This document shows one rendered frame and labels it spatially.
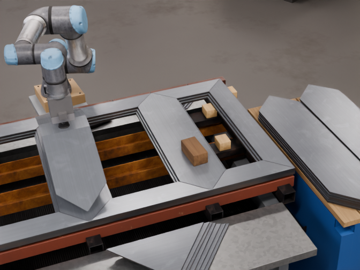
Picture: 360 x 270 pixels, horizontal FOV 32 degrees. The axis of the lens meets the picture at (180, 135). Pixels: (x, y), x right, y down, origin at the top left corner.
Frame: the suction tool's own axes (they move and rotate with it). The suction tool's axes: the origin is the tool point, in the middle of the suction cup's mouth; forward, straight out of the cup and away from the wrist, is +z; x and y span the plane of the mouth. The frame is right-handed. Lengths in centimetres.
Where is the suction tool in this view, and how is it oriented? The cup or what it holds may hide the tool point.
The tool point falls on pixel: (64, 128)
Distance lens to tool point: 235.9
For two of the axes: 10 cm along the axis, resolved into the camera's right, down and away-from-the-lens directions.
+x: -3.1, -5.3, 7.9
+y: 9.5, -2.1, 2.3
